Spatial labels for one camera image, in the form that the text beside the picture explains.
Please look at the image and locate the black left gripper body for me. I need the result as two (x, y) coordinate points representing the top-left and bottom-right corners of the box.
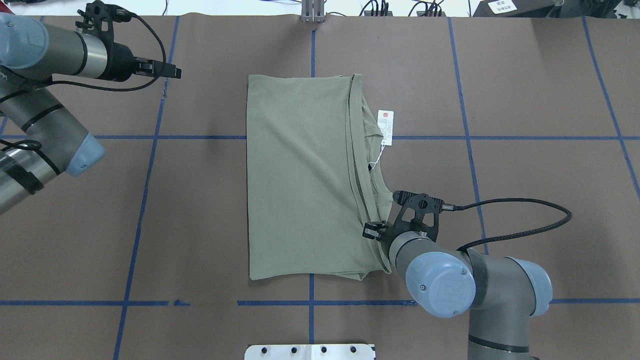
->
(102, 42), (136, 82)

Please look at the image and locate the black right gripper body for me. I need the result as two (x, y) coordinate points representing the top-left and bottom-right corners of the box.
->
(375, 222), (409, 253)

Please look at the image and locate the olive green long-sleeve shirt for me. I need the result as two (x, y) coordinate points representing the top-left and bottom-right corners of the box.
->
(246, 73), (393, 281)

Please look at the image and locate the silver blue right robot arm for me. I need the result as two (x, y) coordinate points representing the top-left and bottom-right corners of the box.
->
(363, 222), (553, 360)

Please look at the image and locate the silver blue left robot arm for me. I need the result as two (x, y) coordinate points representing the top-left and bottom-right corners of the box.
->
(0, 0), (182, 214)

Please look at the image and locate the white paper garment tag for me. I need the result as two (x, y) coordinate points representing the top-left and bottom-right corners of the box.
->
(368, 109), (394, 170)

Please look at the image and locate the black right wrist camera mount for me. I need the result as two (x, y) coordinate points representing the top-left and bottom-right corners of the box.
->
(390, 190), (455, 242)

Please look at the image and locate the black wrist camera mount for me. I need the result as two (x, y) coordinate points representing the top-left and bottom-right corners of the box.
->
(390, 190), (455, 242)
(75, 0), (134, 43)

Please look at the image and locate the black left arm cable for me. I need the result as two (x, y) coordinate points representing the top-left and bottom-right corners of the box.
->
(50, 12), (168, 93)

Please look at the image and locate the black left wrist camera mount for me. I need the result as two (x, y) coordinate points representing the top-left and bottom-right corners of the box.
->
(75, 0), (134, 43)

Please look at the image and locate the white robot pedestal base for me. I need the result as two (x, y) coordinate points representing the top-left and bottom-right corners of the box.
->
(244, 343), (377, 360)

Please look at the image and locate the aluminium frame post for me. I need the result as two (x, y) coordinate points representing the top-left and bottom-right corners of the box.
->
(300, 0), (326, 24)

